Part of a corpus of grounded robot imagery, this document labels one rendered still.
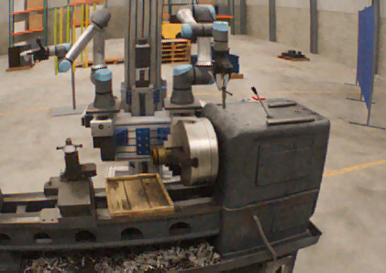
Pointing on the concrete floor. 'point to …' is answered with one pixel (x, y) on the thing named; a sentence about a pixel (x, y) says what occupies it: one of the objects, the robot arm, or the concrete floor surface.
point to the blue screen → (366, 57)
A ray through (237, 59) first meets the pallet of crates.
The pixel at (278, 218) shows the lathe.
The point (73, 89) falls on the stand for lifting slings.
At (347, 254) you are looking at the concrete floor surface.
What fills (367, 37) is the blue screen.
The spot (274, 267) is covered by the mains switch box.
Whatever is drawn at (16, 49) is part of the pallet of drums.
